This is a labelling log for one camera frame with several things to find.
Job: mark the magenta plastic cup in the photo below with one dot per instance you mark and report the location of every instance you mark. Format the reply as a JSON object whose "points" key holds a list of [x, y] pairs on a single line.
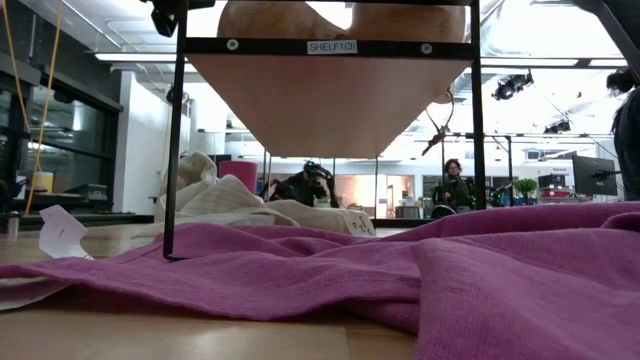
{"points": [[239, 175]]}

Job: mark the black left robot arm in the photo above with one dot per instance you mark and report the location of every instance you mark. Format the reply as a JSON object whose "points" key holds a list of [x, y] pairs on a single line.
{"points": [[165, 20]]}

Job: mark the background black robot arm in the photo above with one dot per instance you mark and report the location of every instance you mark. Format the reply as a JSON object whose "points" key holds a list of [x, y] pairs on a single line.
{"points": [[317, 172]]}

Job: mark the person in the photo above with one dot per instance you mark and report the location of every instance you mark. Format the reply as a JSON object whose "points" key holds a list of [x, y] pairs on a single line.
{"points": [[295, 192], [454, 182], [627, 140]]}

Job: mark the purple cloth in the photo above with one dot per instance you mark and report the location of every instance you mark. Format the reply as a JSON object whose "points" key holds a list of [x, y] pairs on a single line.
{"points": [[350, 280]]}

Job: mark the white cloth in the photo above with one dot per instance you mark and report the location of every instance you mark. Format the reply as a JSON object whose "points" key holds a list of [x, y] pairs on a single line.
{"points": [[215, 200]]}

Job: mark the green potted plant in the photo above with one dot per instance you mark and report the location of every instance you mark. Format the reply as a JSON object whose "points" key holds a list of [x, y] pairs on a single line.
{"points": [[526, 187]]}

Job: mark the black ceiling spotlight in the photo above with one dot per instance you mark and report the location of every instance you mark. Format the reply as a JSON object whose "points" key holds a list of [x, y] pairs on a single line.
{"points": [[512, 85], [557, 126]]}

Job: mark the ceiling light strip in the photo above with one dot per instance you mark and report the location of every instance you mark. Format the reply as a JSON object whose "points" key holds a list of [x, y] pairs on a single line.
{"points": [[135, 57]]}

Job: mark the black desktop device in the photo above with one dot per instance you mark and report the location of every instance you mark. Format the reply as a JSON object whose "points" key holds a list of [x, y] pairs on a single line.
{"points": [[87, 192]]}

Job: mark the red box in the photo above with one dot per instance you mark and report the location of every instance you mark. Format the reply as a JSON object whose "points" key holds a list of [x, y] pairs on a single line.
{"points": [[555, 193]]}

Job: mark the black computer monitor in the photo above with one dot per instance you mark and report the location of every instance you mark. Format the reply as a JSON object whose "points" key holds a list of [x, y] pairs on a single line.
{"points": [[594, 175]]}

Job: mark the yellow white container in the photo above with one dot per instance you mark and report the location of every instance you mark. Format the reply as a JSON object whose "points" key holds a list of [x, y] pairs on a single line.
{"points": [[43, 181]]}

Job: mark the silver can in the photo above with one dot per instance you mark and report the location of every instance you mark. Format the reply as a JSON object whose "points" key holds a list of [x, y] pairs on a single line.
{"points": [[13, 224]]}

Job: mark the black table frame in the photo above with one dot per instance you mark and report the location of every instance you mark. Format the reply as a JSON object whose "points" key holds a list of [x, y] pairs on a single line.
{"points": [[75, 218]]}

